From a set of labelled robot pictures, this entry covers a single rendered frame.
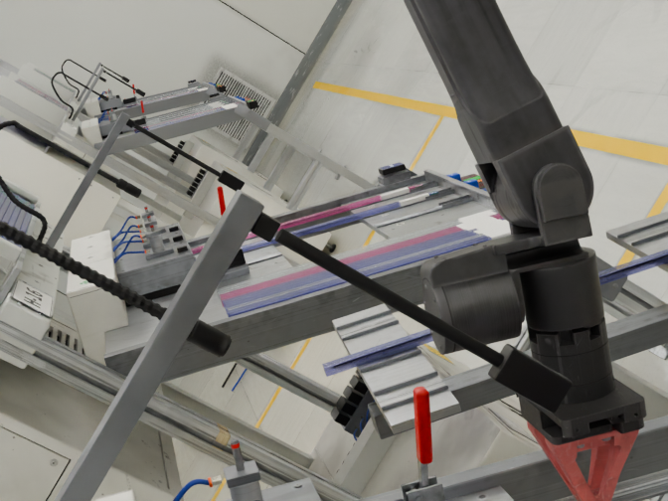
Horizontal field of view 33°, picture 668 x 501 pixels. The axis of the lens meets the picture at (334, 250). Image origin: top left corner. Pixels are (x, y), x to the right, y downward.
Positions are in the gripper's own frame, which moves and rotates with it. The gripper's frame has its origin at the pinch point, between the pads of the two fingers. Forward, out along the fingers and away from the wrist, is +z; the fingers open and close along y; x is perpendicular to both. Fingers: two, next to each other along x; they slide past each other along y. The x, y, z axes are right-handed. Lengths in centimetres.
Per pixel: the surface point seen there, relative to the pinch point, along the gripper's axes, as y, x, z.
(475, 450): -89, 15, 34
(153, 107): -585, -8, 2
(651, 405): -37.8, 22.8, 10.9
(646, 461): -8.1, 8.3, 2.3
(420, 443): -5.3, -11.4, -5.8
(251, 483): 1.1, -25.2, -8.9
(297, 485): -4.5, -21.6, -5.4
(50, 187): -440, -65, 18
